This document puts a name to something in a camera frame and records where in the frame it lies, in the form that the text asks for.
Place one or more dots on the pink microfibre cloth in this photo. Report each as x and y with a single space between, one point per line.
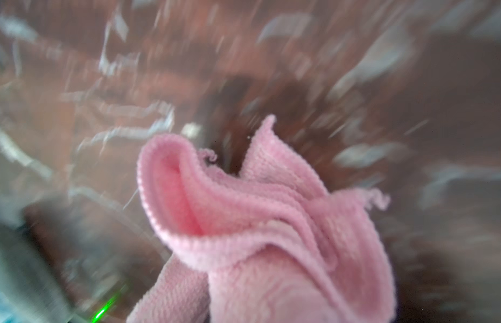
269 245

